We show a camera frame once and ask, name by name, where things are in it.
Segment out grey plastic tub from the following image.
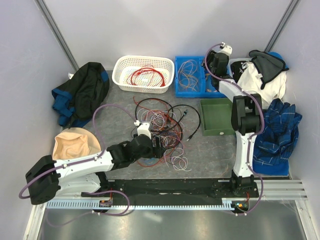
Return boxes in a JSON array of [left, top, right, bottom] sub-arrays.
[[228, 58, 273, 111]]

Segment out white garment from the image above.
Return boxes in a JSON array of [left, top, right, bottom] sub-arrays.
[[237, 61, 287, 110]]

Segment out green plastic tray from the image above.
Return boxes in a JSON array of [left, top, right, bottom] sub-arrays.
[[200, 98, 235, 137]]

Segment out beige bucket hat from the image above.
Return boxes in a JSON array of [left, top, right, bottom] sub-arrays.
[[52, 127, 102, 160]]

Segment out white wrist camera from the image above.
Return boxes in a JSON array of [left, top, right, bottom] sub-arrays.
[[219, 43, 233, 56], [133, 120, 152, 139]]

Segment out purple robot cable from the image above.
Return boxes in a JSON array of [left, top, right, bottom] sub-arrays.
[[204, 43, 265, 216], [19, 104, 131, 227]]

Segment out white perforated plastic basket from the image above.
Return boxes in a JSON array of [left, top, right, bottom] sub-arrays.
[[112, 55, 175, 94]]

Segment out black thick cable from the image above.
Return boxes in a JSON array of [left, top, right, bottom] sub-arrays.
[[134, 97, 202, 143]]

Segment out yellow ethernet cable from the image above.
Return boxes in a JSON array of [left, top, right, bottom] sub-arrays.
[[203, 72, 218, 95]]

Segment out grey black-trimmed cloth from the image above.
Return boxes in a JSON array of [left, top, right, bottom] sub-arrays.
[[248, 50, 287, 90]]

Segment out blue plaid shirt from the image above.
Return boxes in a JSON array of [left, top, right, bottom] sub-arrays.
[[252, 98, 303, 176]]

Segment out black and blue jacket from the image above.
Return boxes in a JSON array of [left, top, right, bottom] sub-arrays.
[[51, 62, 110, 128]]

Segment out blue divided plastic bin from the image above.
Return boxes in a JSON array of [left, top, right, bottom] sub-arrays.
[[174, 56, 225, 98]]

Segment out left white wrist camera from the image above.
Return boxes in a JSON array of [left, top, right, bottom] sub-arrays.
[[133, 120, 152, 139]]

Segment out red ethernet cable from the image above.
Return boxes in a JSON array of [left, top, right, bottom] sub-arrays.
[[134, 67, 167, 87], [130, 67, 151, 86]]

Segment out slotted cable duct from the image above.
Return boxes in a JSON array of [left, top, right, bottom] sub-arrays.
[[46, 195, 239, 211]]

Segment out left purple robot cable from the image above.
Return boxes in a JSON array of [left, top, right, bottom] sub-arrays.
[[19, 104, 131, 227]]

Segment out blue cap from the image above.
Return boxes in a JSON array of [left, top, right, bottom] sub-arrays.
[[268, 51, 290, 71]]

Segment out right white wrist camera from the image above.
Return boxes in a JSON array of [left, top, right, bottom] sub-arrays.
[[219, 43, 233, 56]]

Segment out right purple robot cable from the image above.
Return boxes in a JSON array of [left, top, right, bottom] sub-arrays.
[[204, 43, 265, 216]]

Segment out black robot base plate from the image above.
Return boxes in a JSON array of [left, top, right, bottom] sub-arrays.
[[97, 178, 259, 199]]

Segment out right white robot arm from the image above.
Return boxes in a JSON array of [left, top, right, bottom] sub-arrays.
[[203, 44, 265, 197]]

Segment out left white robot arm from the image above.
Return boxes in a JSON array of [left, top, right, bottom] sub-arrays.
[[18, 134, 166, 205]]

